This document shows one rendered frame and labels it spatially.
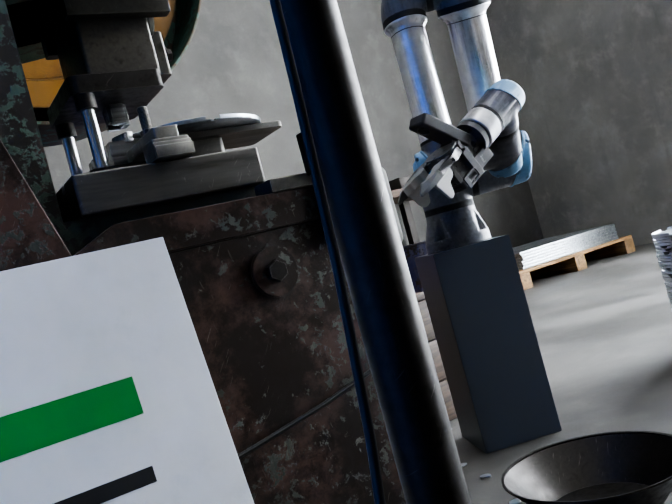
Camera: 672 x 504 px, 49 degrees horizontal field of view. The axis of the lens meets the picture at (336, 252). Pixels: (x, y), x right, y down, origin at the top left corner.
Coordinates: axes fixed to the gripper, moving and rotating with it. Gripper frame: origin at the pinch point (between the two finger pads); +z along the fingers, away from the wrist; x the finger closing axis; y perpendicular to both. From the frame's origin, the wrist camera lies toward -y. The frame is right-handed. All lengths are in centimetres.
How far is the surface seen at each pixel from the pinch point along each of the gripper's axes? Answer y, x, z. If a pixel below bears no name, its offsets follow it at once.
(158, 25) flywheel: -56, 57, -15
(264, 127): -25.0, 17.0, 4.5
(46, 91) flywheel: -59, 57, 16
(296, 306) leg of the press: -2.7, -1.7, 32.4
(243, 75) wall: -38, 353, -213
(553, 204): 214, 333, -359
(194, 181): -27.3, 1.6, 29.6
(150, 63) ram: -46, 16, 14
